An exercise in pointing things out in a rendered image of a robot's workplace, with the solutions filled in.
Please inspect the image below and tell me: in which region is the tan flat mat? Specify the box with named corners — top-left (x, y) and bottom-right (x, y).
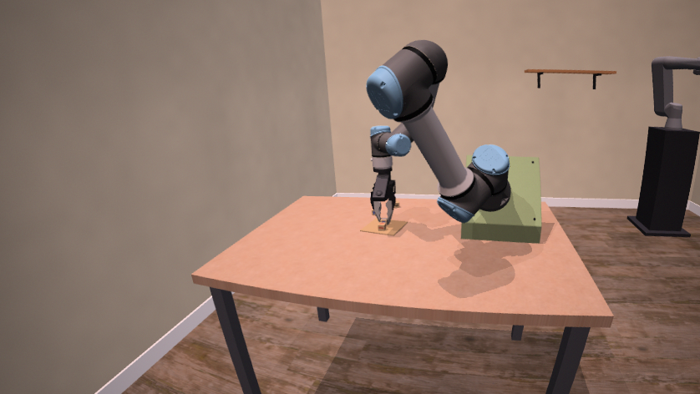
top-left (360, 218), bottom-right (408, 236)

